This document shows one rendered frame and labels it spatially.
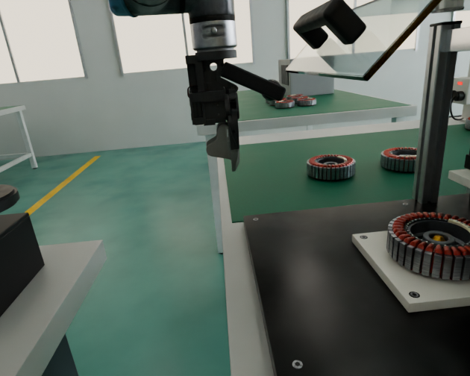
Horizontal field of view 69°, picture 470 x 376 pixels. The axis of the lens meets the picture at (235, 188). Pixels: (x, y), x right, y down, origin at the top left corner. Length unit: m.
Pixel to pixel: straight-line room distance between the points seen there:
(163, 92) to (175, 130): 0.53
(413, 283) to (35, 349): 0.42
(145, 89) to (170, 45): 0.65
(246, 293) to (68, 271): 0.28
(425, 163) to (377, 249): 0.21
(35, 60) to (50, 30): 0.43
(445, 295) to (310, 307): 0.14
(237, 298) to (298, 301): 0.08
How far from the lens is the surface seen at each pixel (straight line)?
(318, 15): 0.31
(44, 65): 5.27
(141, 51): 4.91
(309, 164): 0.83
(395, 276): 0.44
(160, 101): 4.90
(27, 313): 0.53
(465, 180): 0.46
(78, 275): 0.57
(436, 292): 0.43
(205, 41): 0.59
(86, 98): 5.13
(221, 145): 0.62
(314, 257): 0.48
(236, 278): 0.48
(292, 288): 0.42
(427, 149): 0.64
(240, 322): 0.42
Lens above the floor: 1.02
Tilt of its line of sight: 20 degrees down
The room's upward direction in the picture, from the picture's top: 5 degrees counter-clockwise
